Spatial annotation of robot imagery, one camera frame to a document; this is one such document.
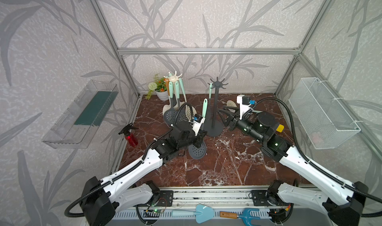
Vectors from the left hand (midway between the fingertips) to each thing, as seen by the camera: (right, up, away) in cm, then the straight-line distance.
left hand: (206, 133), depth 73 cm
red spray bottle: (-45, -7, +16) cm, 49 cm away
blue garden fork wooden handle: (+18, -38, -5) cm, 42 cm away
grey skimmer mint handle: (-22, +8, +17) cm, 29 cm away
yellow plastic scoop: (+52, -1, +27) cm, 58 cm away
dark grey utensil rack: (+5, -2, +26) cm, 27 cm away
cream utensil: (-11, +12, +17) cm, 23 cm away
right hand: (+5, +12, -11) cm, 17 cm away
